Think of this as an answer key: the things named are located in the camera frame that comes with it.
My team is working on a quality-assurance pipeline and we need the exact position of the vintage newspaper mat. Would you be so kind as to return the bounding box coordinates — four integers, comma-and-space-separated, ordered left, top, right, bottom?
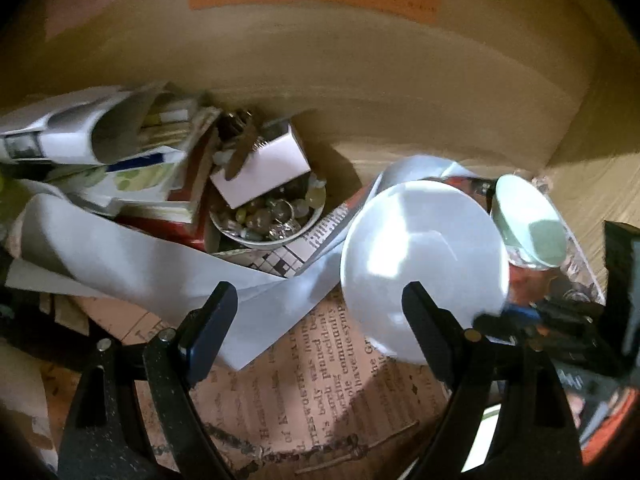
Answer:
39, 199, 501, 480

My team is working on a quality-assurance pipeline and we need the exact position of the large white bowl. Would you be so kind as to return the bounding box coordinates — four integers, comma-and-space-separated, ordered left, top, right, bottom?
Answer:
341, 180, 510, 364

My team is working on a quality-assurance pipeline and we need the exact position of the small bowl of trinkets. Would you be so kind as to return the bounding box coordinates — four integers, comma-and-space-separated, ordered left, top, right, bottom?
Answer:
209, 171, 326, 247

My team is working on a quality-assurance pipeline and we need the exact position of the small green bowl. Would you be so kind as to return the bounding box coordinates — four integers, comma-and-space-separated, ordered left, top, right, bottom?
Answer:
490, 174, 566, 270

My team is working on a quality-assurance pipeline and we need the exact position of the stack of books and magazines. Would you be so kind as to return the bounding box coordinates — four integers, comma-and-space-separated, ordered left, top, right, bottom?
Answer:
1, 82, 221, 233

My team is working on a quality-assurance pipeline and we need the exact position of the white paper sheet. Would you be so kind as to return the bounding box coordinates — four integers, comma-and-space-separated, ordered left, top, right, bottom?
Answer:
4, 155, 471, 372

